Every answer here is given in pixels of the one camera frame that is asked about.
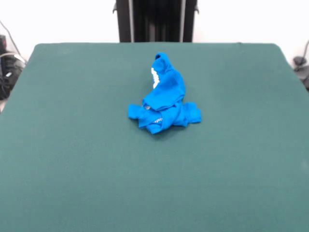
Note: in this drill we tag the blue shirt with white print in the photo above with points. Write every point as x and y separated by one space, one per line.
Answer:
169 89

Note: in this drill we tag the dark green table cloth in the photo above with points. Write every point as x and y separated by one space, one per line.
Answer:
169 169

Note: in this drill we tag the black stand base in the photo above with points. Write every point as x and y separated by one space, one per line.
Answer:
9 72
299 61

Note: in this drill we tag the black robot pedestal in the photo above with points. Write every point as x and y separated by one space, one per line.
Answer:
157 21

